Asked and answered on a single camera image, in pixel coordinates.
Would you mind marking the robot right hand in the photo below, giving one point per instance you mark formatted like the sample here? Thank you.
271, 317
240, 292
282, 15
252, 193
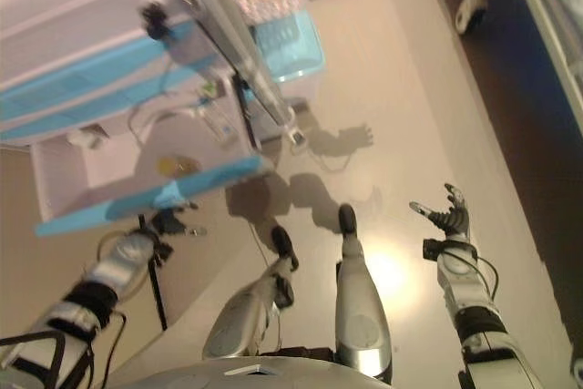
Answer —
453, 220

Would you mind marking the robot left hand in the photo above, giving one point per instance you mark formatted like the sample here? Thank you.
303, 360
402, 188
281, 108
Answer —
170, 222

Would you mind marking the blue front cart drawer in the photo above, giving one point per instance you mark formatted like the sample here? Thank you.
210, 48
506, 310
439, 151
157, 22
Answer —
136, 204
100, 61
32, 127

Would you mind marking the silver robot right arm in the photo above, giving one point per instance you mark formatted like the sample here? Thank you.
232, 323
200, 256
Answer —
473, 316

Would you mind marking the amber round medicine bottle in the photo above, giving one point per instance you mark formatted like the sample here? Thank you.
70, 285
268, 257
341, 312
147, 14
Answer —
172, 165

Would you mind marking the white blue medicine box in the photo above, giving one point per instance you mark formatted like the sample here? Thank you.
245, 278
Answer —
222, 127

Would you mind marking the green white medicine box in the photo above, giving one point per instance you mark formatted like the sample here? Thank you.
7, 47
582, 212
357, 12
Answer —
208, 90

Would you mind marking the white front cart drawer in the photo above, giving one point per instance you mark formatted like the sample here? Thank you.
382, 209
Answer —
68, 38

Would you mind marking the silver robot right leg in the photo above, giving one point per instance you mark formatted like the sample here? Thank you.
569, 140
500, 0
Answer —
360, 298

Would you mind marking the cart caster wheel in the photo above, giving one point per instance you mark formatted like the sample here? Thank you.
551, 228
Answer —
296, 136

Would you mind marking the grey robot torso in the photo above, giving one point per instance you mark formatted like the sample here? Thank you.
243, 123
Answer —
255, 375

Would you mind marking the white waste bin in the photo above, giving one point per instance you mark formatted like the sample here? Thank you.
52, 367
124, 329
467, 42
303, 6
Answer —
298, 88

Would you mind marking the black cart lock key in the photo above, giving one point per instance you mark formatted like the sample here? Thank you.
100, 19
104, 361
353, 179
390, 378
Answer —
155, 20

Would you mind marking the bed caster wheel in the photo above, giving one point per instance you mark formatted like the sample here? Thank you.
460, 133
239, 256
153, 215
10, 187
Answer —
469, 15

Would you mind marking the light blue waste bin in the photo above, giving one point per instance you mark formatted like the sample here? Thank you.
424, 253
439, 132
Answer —
291, 47

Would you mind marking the white hospital bed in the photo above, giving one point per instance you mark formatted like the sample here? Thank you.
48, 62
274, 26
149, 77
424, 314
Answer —
546, 20

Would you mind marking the white medical cart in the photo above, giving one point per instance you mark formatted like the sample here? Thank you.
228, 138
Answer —
68, 6

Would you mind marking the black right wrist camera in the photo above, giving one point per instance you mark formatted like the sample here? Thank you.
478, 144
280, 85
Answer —
432, 248

